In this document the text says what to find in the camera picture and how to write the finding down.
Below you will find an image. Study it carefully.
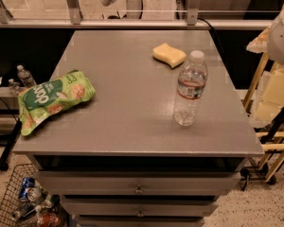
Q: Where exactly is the small water bottle on shelf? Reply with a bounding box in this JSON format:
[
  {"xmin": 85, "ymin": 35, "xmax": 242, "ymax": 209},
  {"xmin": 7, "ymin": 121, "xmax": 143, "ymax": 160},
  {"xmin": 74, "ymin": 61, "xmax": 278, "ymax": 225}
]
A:
[{"xmin": 17, "ymin": 65, "xmax": 36, "ymax": 88}]

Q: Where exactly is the silver can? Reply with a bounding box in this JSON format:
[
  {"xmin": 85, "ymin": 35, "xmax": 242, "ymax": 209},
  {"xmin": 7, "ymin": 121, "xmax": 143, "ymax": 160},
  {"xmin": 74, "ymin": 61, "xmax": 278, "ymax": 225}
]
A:
[{"xmin": 27, "ymin": 187, "xmax": 43, "ymax": 202}]

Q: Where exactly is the black cable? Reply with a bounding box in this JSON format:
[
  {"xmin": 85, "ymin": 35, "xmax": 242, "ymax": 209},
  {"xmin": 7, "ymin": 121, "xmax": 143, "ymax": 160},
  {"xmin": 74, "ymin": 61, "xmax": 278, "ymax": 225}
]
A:
[{"xmin": 197, "ymin": 17, "xmax": 226, "ymax": 61}]

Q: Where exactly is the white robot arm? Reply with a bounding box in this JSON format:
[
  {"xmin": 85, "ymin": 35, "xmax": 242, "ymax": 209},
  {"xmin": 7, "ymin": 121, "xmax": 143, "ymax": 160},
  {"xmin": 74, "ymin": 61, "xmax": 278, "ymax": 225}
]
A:
[{"xmin": 267, "ymin": 9, "xmax": 284, "ymax": 64}]

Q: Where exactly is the grey drawer cabinet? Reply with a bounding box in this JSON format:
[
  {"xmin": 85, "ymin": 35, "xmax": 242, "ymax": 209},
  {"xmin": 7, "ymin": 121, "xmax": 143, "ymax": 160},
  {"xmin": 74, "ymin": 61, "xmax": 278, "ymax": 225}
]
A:
[{"xmin": 14, "ymin": 30, "xmax": 263, "ymax": 227}]

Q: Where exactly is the blue soda can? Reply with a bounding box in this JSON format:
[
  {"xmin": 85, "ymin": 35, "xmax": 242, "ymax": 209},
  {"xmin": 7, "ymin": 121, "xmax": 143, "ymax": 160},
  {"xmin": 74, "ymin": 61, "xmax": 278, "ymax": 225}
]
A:
[{"xmin": 18, "ymin": 177, "xmax": 35, "ymax": 201}]

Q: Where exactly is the yellow sponge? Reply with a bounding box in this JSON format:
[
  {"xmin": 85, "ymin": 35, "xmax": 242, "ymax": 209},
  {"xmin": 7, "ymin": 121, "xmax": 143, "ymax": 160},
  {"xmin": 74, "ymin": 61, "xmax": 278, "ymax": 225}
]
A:
[{"xmin": 152, "ymin": 44, "xmax": 186, "ymax": 68}]

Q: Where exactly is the wire basket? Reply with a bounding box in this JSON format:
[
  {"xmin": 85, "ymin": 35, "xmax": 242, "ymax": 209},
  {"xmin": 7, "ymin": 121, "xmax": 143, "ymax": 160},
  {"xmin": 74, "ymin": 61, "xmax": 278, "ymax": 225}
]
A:
[{"xmin": 0, "ymin": 164, "xmax": 37, "ymax": 227}]

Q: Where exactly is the clear plastic water bottle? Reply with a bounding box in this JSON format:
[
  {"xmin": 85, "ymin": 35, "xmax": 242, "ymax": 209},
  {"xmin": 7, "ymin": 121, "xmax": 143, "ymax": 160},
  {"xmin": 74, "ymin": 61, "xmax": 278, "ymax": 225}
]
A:
[{"xmin": 173, "ymin": 50, "xmax": 208, "ymax": 127}]

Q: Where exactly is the green snack bag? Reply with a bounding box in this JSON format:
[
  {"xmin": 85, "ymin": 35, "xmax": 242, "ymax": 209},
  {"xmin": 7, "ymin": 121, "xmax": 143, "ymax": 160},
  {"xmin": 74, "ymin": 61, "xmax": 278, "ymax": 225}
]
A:
[{"xmin": 18, "ymin": 70, "xmax": 96, "ymax": 136}]

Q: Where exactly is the black pole stand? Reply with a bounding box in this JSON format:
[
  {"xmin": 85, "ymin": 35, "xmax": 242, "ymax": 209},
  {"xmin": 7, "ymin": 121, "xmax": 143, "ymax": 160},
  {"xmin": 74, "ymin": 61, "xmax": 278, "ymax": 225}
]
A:
[{"xmin": 0, "ymin": 120, "xmax": 22, "ymax": 171}]

